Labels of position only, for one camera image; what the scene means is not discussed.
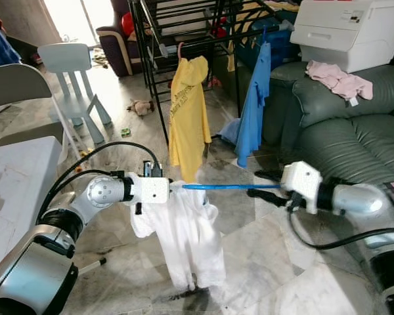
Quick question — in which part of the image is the brown plush toy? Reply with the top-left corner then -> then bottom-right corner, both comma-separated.
127,98 -> 156,117

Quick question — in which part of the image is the blue t-shirt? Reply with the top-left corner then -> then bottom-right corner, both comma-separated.
215,41 -> 273,169

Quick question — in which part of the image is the yellow printed t-shirt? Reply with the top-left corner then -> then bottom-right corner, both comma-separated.
167,55 -> 213,184

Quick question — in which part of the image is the green leather sofa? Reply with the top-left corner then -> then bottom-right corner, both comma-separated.
261,58 -> 394,217

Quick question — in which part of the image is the black metal drying rack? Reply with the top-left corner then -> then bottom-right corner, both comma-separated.
129,0 -> 303,146

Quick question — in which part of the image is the pink cloth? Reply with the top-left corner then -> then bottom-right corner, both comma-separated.
306,60 -> 375,107

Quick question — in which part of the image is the purple armchair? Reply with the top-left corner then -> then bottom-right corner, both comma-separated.
95,0 -> 145,78

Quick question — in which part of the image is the white folding table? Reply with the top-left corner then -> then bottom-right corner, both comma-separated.
0,136 -> 64,280

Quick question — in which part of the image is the light blue kids chair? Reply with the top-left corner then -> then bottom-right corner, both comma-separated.
37,42 -> 114,146

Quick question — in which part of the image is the grey folding chair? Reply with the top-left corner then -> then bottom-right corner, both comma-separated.
0,63 -> 74,163

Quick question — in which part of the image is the white plastic appliance box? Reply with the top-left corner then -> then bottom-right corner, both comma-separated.
290,0 -> 394,74

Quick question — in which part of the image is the blue hanging towel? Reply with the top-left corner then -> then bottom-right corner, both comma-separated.
0,14 -> 22,66

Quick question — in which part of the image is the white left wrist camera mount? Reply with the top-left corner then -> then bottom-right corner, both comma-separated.
121,173 -> 172,206

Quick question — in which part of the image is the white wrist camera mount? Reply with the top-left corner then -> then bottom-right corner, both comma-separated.
280,161 -> 324,215
121,173 -> 172,206

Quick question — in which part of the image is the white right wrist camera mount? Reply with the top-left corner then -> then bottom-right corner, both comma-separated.
280,161 -> 324,215

